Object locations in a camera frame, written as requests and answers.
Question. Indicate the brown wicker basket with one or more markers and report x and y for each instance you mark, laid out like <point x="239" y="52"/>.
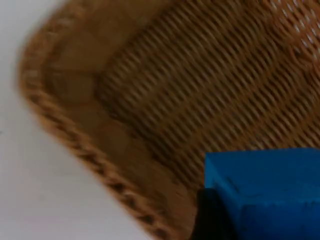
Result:
<point x="175" y="87"/>

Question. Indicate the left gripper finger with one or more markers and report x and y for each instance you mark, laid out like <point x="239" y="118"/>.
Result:
<point x="212" y="220"/>

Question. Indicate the blue cube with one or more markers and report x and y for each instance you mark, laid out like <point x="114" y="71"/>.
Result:
<point x="270" y="190"/>

